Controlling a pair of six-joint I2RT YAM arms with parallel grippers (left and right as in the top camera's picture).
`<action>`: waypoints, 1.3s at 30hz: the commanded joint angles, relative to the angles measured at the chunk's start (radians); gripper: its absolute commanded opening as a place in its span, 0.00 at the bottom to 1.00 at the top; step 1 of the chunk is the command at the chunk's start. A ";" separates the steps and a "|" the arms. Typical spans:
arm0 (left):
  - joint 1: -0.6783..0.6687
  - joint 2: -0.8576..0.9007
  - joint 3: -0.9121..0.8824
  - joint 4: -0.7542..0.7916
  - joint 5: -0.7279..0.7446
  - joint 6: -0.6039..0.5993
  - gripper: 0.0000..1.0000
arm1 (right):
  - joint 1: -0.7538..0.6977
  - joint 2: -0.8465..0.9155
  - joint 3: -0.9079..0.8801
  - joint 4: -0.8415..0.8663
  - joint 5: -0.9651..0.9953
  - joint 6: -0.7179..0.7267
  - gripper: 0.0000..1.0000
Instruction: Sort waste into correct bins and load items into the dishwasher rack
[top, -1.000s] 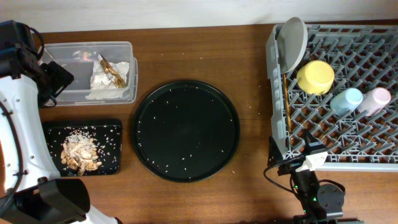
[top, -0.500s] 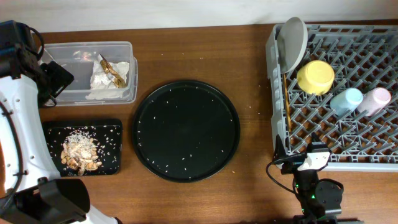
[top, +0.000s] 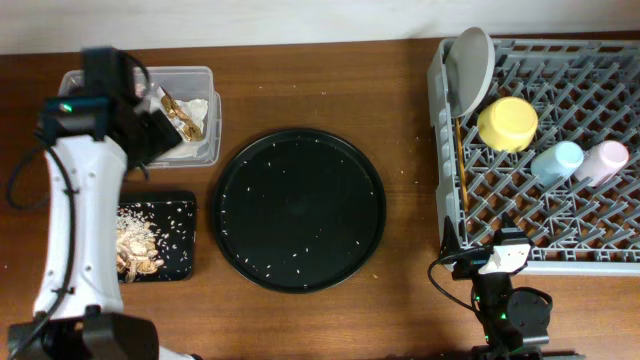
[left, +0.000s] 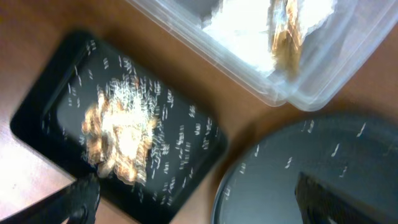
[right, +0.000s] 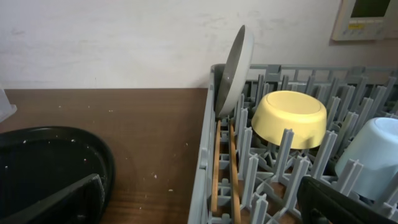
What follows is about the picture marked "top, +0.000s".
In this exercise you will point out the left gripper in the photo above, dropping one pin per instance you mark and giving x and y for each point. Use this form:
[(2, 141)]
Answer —
[(155, 131)]

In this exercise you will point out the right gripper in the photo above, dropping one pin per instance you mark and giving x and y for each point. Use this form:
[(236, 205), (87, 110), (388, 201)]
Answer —
[(472, 261)]

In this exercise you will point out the gold foil wrapper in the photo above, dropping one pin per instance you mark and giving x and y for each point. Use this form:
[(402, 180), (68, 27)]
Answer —
[(185, 124)]

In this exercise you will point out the white paper napkin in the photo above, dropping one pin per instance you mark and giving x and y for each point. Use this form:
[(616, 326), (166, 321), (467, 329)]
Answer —
[(196, 110)]

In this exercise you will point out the peanut shells and rice scraps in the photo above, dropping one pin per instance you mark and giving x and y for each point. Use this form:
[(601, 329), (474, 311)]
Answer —
[(136, 251)]

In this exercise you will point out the blue cup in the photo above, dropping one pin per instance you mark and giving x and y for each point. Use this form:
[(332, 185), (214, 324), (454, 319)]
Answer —
[(558, 162)]

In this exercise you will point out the yellow bowl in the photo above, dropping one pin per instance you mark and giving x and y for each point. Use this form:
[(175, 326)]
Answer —
[(508, 124)]

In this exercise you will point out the pink cup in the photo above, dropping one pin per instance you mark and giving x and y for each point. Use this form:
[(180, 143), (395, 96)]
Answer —
[(602, 162)]

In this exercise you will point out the grey plate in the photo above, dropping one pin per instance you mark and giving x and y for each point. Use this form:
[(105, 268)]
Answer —
[(469, 66)]

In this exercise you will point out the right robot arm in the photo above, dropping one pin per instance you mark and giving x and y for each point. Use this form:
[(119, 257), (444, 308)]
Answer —
[(514, 320)]

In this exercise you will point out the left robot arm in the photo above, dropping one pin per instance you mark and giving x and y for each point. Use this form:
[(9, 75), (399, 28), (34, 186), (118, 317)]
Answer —
[(78, 313)]

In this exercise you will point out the clear plastic waste bin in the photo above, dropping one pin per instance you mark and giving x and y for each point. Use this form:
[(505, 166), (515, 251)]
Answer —
[(200, 95)]

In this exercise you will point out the grey dishwasher rack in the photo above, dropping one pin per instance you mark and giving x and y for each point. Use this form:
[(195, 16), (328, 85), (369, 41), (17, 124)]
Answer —
[(584, 91)]

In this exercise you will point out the black rectangular tray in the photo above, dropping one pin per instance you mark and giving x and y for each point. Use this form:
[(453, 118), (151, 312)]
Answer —
[(173, 218)]

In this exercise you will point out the round black serving tray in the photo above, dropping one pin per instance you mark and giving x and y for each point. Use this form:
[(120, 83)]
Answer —
[(298, 211)]

